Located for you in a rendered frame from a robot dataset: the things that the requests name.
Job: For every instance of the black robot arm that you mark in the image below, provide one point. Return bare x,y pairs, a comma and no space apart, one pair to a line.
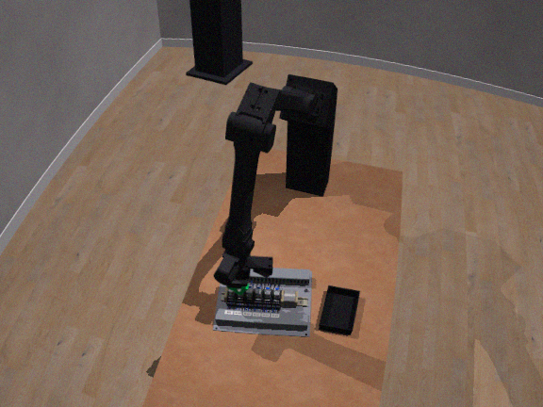
246,128

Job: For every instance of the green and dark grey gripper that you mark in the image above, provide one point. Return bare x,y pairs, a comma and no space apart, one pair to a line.
239,284

